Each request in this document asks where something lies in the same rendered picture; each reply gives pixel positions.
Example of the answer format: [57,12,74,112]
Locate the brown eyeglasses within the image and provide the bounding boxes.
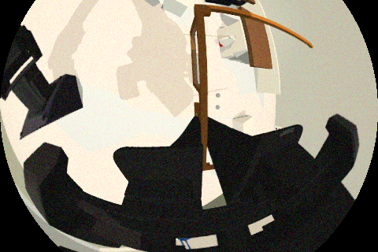
[190,4,313,171]

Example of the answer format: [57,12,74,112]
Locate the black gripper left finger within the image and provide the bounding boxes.
[113,117,204,199]

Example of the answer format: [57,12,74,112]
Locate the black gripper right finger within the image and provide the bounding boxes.
[207,117,303,205]

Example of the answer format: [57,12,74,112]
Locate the white curved panel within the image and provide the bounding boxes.
[242,0,280,95]

